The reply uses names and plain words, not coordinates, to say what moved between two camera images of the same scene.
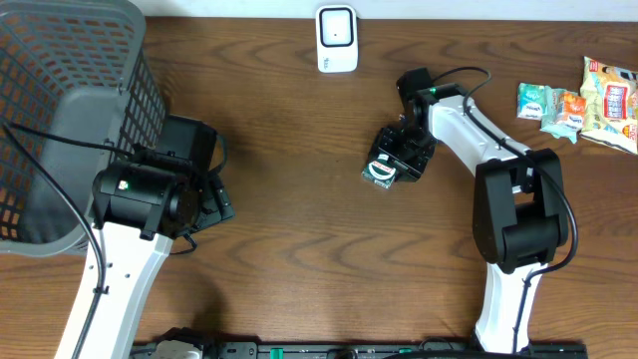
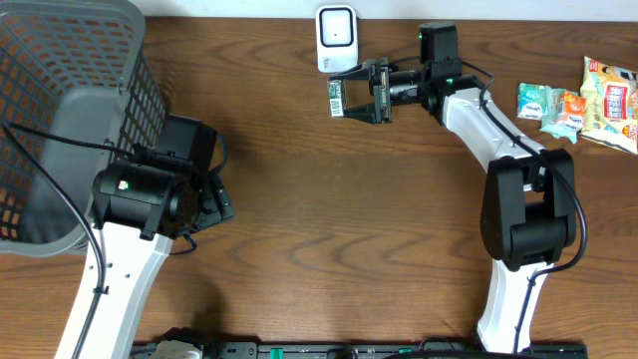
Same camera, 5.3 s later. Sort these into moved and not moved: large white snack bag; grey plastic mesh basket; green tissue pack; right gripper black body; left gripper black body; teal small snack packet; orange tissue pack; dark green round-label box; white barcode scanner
Moved: orange tissue pack; right gripper black body; dark green round-label box
Not moved: white barcode scanner; large white snack bag; green tissue pack; grey plastic mesh basket; teal small snack packet; left gripper black body
